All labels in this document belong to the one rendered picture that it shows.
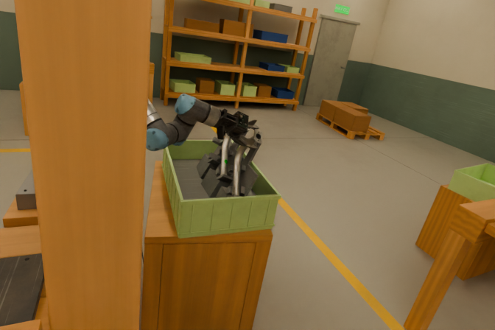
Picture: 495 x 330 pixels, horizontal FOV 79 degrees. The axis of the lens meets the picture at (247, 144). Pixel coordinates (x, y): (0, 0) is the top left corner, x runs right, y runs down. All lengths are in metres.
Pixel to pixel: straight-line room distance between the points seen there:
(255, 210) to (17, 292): 0.79
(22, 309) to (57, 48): 0.76
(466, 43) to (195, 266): 7.04
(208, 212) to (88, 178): 0.93
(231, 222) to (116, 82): 1.05
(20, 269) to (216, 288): 0.76
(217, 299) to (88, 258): 1.20
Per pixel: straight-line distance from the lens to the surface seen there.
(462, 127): 7.46
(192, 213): 1.18
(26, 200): 1.36
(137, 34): 0.27
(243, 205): 1.24
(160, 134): 0.99
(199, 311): 1.56
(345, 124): 5.96
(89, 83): 0.28
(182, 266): 1.36
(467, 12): 7.83
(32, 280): 1.01
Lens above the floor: 1.58
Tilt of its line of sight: 21 degrees down
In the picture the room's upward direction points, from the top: 10 degrees clockwise
